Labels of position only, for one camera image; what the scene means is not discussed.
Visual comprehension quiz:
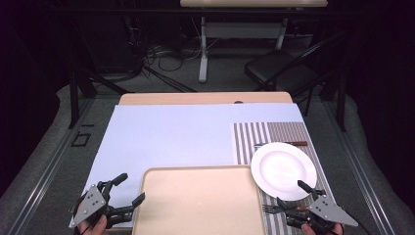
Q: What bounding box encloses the pale blue table sheet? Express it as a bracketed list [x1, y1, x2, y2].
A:
[69, 103, 337, 229]

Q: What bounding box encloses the white-legged desk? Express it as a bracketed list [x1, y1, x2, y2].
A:
[179, 0, 329, 83]

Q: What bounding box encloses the beige tray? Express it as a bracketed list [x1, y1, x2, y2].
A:
[131, 164, 267, 235]

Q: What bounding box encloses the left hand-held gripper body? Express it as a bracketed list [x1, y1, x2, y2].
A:
[68, 181, 133, 230]

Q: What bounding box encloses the striped placemat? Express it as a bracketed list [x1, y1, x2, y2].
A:
[233, 121, 344, 235]

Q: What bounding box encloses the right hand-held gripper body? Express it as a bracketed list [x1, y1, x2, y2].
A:
[285, 194, 360, 232]

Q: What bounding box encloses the wooden-handled fork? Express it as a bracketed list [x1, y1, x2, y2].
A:
[261, 204, 310, 215]

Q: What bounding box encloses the black folding chair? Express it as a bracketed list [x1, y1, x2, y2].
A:
[244, 30, 347, 99]

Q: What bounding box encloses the white plate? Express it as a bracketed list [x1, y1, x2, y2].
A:
[250, 141, 318, 203]

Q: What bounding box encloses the person's right hand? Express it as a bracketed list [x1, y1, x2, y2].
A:
[300, 222, 345, 235]

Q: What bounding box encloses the black metal stand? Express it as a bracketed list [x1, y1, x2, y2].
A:
[319, 65, 348, 133]
[67, 19, 131, 130]

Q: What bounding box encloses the person's left hand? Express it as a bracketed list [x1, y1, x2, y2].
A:
[77, 214, 109, 235]

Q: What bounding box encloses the bundle of floor cables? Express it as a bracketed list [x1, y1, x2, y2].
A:
[130, 35, 218, 81]

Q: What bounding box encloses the metal floor rail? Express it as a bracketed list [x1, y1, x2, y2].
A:
[14, 97, 96, 235]
[321, 97, 397, 235]

